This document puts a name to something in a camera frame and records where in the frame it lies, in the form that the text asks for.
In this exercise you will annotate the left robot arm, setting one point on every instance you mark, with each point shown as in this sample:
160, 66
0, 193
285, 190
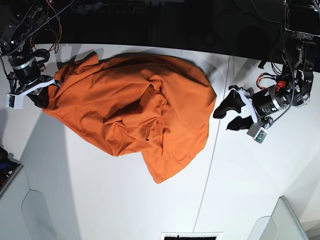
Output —
287, 87

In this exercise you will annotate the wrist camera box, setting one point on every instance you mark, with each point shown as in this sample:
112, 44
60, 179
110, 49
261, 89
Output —
257, 132
14, 101

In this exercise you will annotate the white panel at right corner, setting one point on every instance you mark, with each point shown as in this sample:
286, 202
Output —
282, 224

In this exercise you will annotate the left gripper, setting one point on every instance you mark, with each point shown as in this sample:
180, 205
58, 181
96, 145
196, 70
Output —
264, 102

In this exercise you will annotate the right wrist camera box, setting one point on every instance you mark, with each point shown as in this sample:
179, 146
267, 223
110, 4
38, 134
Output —
14, 101

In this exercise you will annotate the white paper with black print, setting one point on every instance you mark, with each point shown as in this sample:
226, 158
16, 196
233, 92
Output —
191, 236

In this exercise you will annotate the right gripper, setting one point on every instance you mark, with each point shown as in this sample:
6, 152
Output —
27, 73

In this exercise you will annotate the orange t-shirt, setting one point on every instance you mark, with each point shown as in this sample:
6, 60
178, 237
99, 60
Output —
157, 105

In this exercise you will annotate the grey bin at left edge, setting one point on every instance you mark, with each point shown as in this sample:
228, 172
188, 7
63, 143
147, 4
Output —
8, 170

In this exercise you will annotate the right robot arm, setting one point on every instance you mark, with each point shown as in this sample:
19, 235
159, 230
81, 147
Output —
20, 23

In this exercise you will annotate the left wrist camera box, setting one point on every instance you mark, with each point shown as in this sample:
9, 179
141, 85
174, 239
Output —
257, 132

